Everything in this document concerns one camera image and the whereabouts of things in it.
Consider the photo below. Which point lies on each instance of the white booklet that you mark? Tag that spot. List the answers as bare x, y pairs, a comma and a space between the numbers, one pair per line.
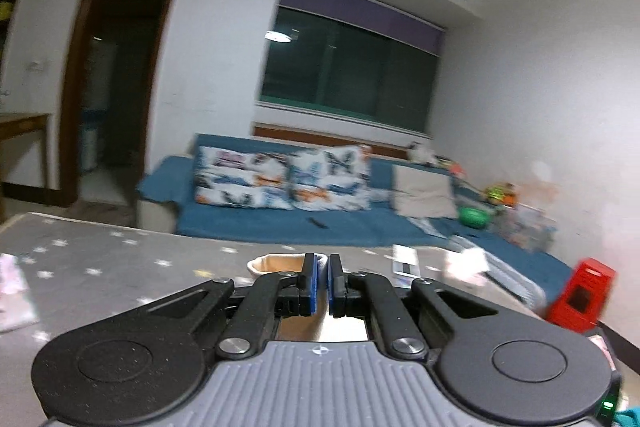
405, 257

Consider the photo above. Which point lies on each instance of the wooden side table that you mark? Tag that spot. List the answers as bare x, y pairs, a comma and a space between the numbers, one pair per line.
25, 122

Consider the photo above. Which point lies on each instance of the wooden sofa back rail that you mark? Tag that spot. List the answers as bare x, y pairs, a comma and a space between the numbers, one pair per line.
320, 138

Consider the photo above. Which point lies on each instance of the butterfly-print pillow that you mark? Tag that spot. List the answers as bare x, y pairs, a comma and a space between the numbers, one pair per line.
330, 187
240, 179

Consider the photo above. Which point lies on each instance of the striped light cloth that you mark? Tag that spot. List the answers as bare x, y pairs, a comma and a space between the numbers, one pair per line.
515, 279

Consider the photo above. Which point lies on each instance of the purple roller blind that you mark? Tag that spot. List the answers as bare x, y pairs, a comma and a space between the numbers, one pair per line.
350, 9

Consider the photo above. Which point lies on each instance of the clear plastic bag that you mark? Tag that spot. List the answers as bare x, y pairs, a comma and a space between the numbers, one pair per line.
527, 224

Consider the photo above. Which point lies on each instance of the blue sofa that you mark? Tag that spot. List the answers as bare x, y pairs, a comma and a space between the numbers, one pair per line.
350, 227

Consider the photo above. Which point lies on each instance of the red plastic stool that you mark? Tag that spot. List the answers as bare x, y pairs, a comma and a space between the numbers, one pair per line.
582, 292

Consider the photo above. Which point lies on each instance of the colourful toy pile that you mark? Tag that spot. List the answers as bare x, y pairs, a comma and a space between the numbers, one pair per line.
501, 194

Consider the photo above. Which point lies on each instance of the plain beige pillow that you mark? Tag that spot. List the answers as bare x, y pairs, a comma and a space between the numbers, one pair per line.
425, 192

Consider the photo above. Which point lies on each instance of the dark window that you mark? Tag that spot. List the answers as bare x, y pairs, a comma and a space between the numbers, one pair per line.
350, 67

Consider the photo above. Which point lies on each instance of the green ball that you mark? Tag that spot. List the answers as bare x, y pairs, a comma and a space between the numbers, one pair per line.
474, 218

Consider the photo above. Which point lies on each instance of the pale pink cloth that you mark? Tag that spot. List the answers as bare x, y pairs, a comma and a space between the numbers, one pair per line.
467, 264

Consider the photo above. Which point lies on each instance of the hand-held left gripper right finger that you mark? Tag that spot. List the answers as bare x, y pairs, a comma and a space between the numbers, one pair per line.
331, 287

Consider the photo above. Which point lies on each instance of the plush toy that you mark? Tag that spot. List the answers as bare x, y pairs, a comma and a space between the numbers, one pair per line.
421, 152

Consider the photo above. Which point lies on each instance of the black remote control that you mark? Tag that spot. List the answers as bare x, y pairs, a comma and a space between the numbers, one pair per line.
318, 223

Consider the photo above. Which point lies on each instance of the grey star-print blanket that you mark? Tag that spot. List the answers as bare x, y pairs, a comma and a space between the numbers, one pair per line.
125, 267

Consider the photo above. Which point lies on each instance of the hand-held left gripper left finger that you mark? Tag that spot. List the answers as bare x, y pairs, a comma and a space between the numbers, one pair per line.
311, 283

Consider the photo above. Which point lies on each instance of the brown wooden door frame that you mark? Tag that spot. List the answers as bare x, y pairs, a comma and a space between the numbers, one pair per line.
80, 82

